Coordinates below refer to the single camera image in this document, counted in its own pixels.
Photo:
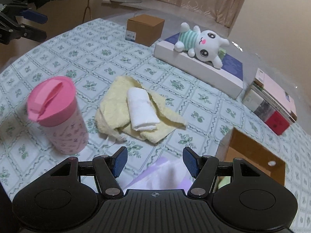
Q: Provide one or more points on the small brown cardboard box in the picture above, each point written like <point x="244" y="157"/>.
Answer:
<point x="144" y="29"/>

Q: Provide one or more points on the light green cloth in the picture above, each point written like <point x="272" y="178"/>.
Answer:
<point x="224" y="181"/>

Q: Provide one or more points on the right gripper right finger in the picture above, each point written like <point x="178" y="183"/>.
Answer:
<point x="203" y="169"/>

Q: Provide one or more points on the white bunny plush toy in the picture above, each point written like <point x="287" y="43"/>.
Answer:
<point x="203" y="45"/>

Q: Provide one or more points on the pink lidded tumbler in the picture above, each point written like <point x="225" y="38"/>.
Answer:
<point x="53" y="105"/>

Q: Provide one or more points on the purple white cloth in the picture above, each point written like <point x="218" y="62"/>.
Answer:
<point x="164" y="174"/>

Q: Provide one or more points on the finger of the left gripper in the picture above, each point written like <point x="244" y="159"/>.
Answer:
<point x="32" y="33"/>
<point x="34" y="16"/>

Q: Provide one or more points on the yellow terry towel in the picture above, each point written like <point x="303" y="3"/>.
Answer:
<point x="112" y="117"/>

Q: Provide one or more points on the white towel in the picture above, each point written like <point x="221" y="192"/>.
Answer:
<point x="142" y="115"/>

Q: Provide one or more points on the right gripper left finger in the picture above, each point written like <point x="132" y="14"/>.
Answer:
<point x="108" y="169"/>

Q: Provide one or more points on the stack of books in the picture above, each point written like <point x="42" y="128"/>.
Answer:
<point x="270" y="103"/>

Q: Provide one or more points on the white and blue flat box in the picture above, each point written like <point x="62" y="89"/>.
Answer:
<point x="228" y="79"/>

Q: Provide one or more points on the open brown cardboard box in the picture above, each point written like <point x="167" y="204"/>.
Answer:
<point x="237" y="144"/>

